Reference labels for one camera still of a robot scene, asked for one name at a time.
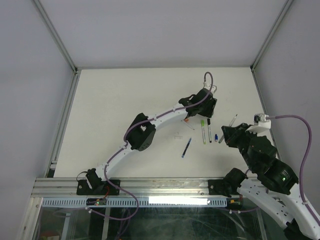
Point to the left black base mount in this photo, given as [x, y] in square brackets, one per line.
[103, 188]

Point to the white pen light green end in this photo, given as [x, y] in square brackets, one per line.
[203, 134]

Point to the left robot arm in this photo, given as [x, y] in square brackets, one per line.
[140, 134]

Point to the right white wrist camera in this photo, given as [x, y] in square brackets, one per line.
[261, 123]

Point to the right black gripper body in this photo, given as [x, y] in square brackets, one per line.
[239, 138]

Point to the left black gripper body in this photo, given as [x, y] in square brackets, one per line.
[207, 111]

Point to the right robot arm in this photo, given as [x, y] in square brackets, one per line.
[293, 213]

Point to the white pen black end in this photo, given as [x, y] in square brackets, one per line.
[209, 133]

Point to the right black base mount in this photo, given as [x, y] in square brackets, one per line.
[217, 187]

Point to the white slotted cable duct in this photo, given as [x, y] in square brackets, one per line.
[142, 202]

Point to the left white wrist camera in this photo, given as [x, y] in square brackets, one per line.
[210, 87]

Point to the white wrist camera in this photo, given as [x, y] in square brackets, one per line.
[210, 87]
[261, 123]

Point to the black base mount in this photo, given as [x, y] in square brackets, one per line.
[217, 187]
[103, 188]

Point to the blue gel pen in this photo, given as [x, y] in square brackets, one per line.
[186, 147]

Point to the aluminium mounting rail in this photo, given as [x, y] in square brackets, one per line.
[71, 187]

